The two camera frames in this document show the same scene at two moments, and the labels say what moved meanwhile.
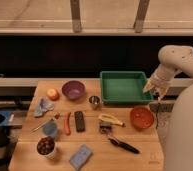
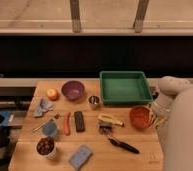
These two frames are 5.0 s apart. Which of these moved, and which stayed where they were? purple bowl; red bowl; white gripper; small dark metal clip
Moved: white gripper
Stayed: small dark metal clip; purple bowl; red bowl
